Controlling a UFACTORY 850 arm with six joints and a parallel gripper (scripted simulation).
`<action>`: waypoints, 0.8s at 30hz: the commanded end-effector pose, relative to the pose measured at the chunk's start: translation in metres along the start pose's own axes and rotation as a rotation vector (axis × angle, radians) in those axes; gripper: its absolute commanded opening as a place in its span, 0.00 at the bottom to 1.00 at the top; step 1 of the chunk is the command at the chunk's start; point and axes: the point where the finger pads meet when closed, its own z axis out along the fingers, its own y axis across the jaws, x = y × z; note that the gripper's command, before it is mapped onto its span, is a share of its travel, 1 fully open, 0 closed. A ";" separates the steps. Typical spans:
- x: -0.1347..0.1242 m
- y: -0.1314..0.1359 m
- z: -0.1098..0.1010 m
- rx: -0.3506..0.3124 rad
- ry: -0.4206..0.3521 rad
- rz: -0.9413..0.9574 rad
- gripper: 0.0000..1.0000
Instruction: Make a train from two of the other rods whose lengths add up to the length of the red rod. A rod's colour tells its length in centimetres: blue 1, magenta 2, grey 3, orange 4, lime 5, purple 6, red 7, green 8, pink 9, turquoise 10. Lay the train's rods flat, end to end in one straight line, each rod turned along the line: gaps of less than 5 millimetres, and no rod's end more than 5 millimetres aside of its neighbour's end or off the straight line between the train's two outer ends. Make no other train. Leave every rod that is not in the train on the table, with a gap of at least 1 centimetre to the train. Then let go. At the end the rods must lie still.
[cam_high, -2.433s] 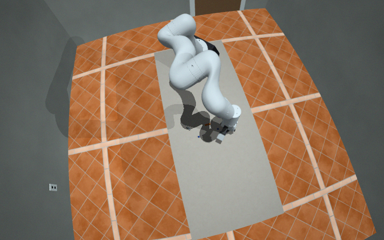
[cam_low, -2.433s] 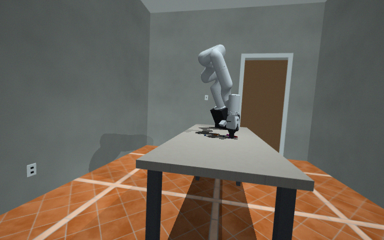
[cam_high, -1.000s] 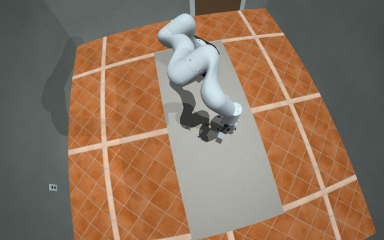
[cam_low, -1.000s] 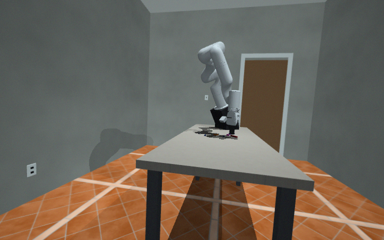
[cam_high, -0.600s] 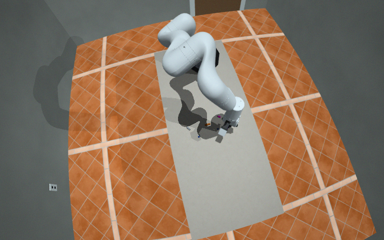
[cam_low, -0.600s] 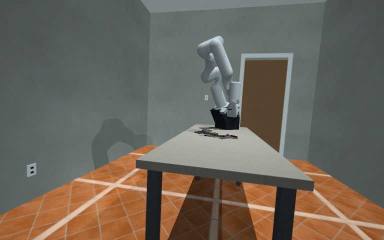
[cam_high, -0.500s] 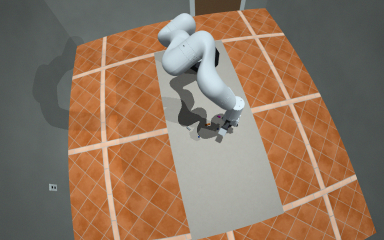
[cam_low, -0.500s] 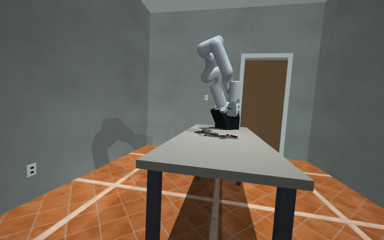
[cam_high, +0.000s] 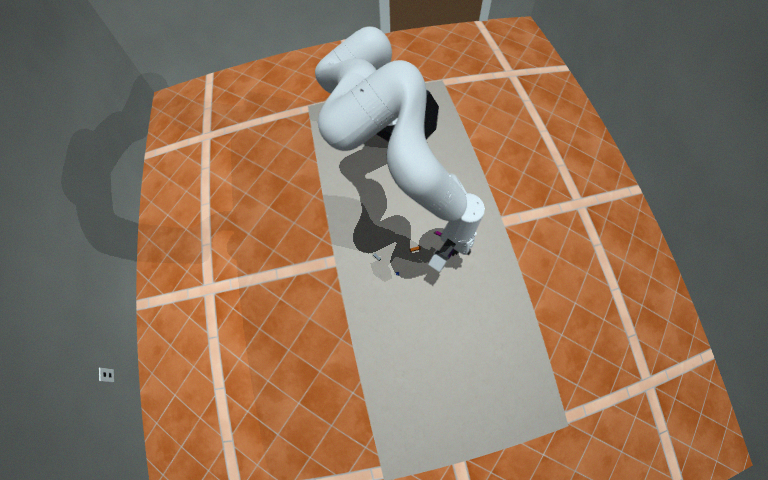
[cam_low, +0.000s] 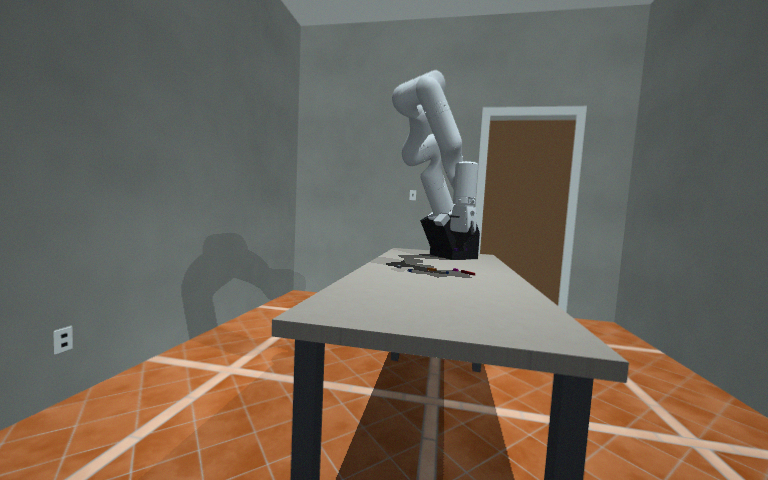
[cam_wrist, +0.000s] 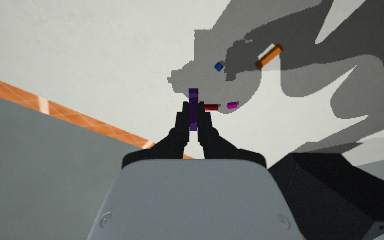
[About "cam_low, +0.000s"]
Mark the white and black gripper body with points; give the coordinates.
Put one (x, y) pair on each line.
(466, 219)

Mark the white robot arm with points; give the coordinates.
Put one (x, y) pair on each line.
(445, 135)

